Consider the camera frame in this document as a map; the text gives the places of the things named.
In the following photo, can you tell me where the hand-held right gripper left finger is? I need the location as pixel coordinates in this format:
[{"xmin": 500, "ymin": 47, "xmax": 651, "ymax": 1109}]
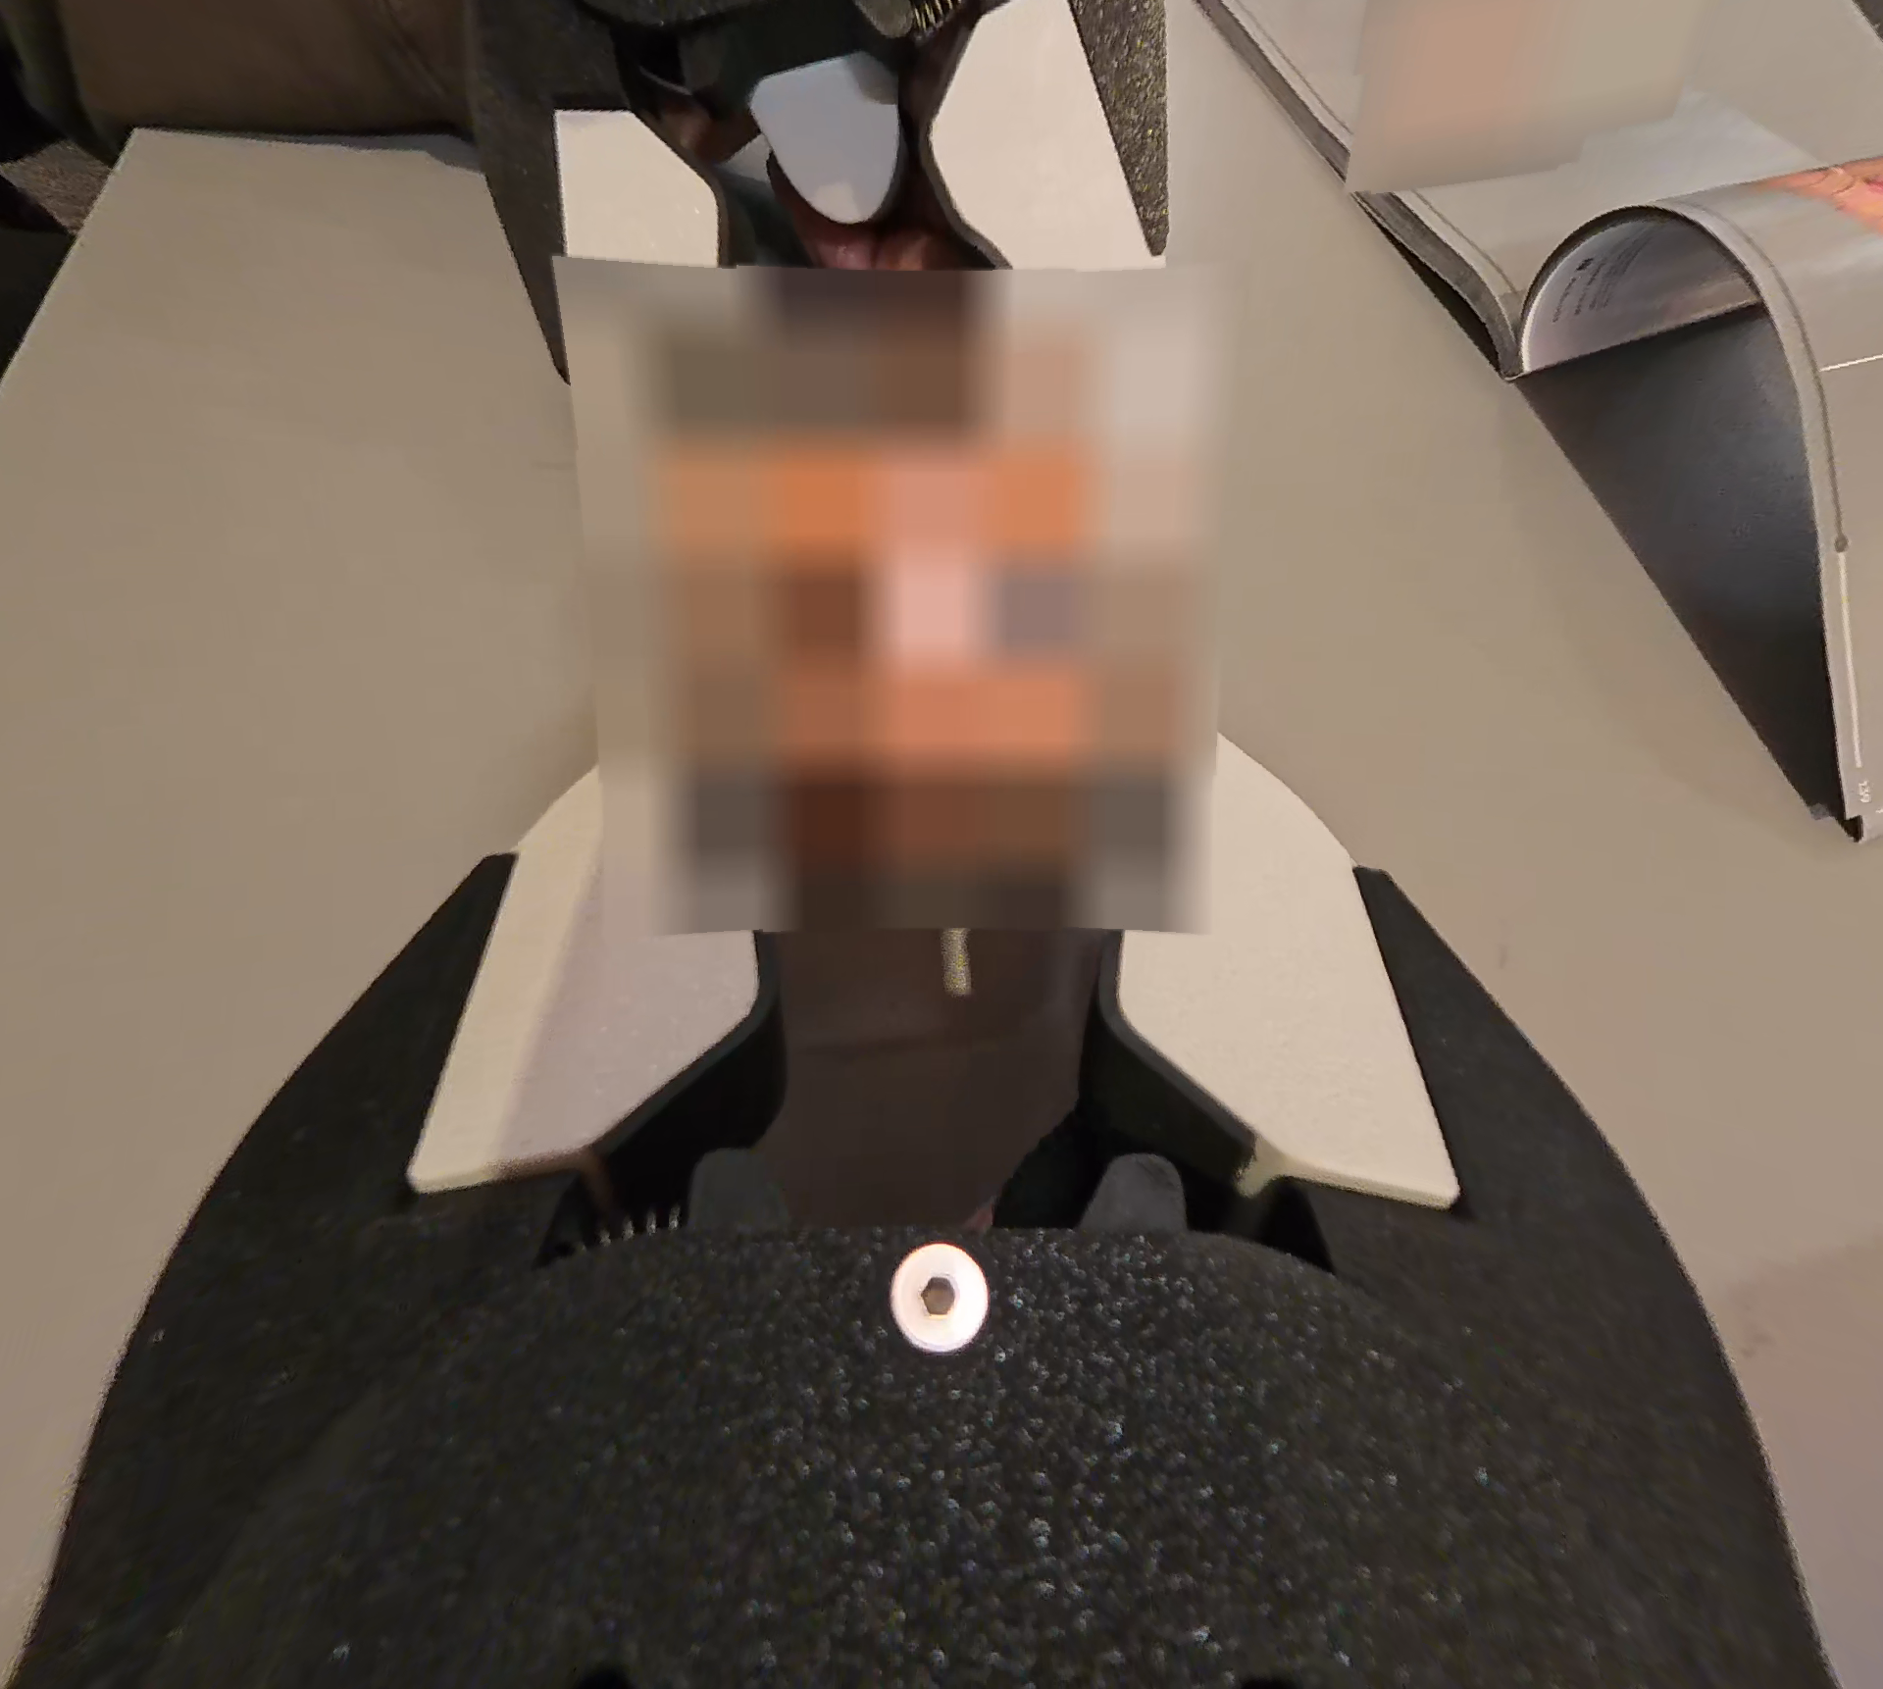
[{"xmin": 408, "ymin": 773, "xmax": 776, "ymax": 1199}]

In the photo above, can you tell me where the person's left hand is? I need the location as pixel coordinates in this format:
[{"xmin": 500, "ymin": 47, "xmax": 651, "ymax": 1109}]
[{"xmin": 761, "ymin": 163, "xmax": 1006, "ymax": 277}]

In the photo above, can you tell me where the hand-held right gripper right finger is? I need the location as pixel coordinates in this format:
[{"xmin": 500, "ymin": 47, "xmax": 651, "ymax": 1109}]
[{"xmin": 1094, "ymin": 748, "xmax": 1465, "ymax": 1209}]

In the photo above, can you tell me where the grey instruction booklet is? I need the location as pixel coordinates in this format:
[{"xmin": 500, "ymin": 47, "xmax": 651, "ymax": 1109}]
[{"xmin": 1183, "ymin": 0, "xmax": 1883, "ymax": 848}]

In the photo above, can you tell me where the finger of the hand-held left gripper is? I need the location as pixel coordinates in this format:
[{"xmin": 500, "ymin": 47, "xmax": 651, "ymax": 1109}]
[
  {"xmin": 920, "ymin": 0, "xmax": 1153, "ymax": 271},
  {"xmin": 553, "ymin": 106, "xmax": 733, "ymax": 259}
]

